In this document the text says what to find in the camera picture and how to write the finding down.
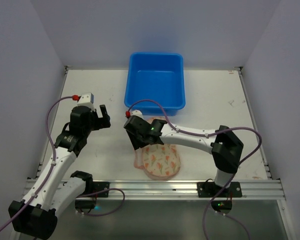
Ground floral mesh laundry bag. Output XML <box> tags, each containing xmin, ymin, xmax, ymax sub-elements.
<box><xmin>133</xmin><ymin>116</ymin><xmax>183</xmax><ymax>180</ymax></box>

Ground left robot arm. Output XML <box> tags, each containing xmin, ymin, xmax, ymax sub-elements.
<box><xmin>8</xmin><ymin>104</ymin><xmax>111</xmax><ymax>240</ymax></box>

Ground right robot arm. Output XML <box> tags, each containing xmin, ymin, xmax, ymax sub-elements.
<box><xmin>123</xmin><ymin>115</ymin><xmax>244</xmax><ymax>190</ymax></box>

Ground blue plastic bin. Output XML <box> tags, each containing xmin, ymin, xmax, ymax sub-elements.
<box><xmin>124</xmin><ymin>52</ymin><xmax>186</xmax><ymax>116</ymax></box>

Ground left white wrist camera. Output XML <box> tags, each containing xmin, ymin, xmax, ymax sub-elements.
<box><xmin>77</xmin><ymin>92</ymin><xmax>95</xmax><ymax>111</ymax></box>

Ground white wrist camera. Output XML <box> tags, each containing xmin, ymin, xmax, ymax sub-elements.
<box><xmin>125</xmin><ymin>110</ymin><xmax>144</xmax><ymax>120</ymax></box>
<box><xmin>77</xmin><ymin>92</ymin><xmax>95</xmax><ymax>111</ymax></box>

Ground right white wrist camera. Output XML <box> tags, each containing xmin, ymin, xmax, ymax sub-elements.
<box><xmin>125</xmin><ymin>110</ymin><xmax>144</xmax><ymax>120</ymax></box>

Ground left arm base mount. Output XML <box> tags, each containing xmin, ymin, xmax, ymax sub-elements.
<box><xmin>74</xmin><ymin>181</ymin><xmax>110</xmax><ymax>213</ymax></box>

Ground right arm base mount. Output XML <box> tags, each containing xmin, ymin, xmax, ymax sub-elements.
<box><xmin>196</xmin><ymin>179</ymin><xmax>241</xmax><ymax>213</ymax></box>

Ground aluminium mounting rail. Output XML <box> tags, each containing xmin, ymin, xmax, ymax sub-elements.
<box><xmin>23</xmin><ymin>178</ymin><xmax>285</xmax><ymax>201</ymax></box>

